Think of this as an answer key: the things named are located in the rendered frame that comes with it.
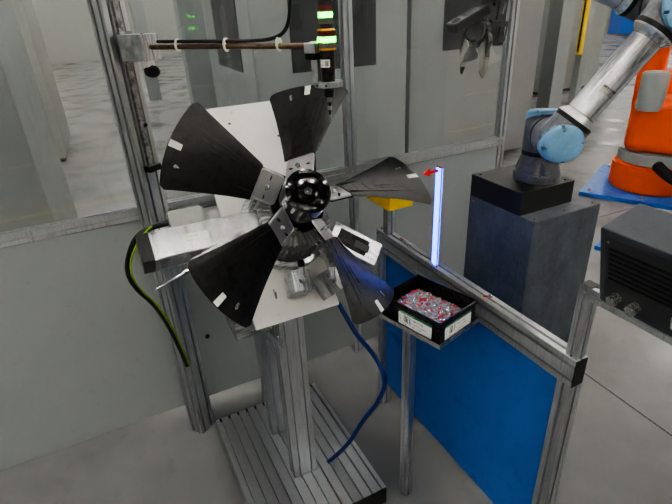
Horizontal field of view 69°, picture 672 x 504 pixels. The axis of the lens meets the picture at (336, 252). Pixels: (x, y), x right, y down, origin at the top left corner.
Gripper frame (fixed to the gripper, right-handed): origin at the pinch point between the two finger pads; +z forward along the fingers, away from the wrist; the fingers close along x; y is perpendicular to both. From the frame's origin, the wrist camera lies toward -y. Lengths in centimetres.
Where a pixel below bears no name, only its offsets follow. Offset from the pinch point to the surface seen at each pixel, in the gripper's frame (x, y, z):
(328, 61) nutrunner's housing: -4.5, -46.5, -2.2
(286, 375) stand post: 1, -52, 94
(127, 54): 46, -86, 3
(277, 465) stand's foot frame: 8, -52, 143
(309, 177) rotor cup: -6, -51, 25
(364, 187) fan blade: -6.5, -34.5, 29.0
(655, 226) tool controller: -67, -8, 18
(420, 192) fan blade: -12.0, -19.8, 29.8
